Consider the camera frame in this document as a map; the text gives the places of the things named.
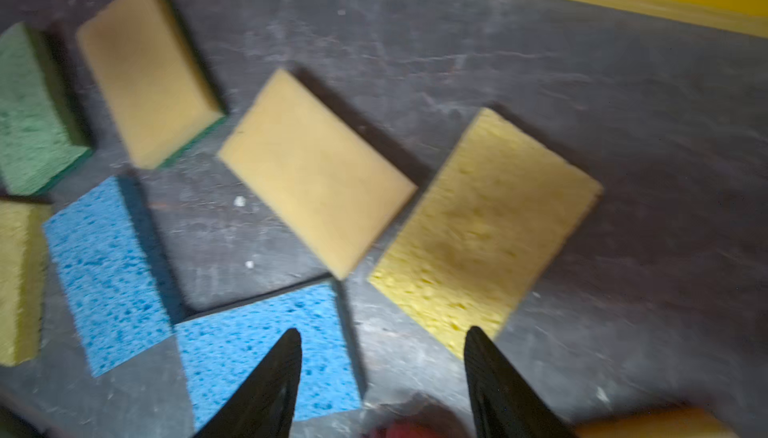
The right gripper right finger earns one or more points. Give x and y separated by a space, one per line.
502 402

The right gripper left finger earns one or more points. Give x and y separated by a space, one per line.
264 404

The tan sponge green scrub back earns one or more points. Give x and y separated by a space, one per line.
154 87

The green cellulose sponge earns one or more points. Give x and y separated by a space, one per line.
42 134

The blue sponge right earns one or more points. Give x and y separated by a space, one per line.
220 349

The blue sponge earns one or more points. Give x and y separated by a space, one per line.
220 349
114 274

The smiley face yellow sponge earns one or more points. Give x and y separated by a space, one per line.
411 428

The tan sponge near mug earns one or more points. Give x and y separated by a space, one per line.
670 423

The blue sponge left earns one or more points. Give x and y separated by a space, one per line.
114 274

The yellow cellulose sponge upper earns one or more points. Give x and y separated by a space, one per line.
492 220

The yellow cellulose sponge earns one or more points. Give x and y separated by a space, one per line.
492 220
24 259

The tan sponge middle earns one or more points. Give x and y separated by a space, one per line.
334 190

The yellow cellulose sponge lower left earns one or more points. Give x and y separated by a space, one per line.
24 259

